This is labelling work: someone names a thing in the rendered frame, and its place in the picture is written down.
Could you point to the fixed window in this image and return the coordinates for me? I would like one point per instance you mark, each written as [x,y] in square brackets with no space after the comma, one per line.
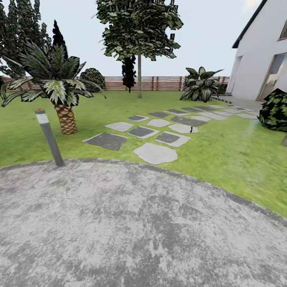
[272,76]

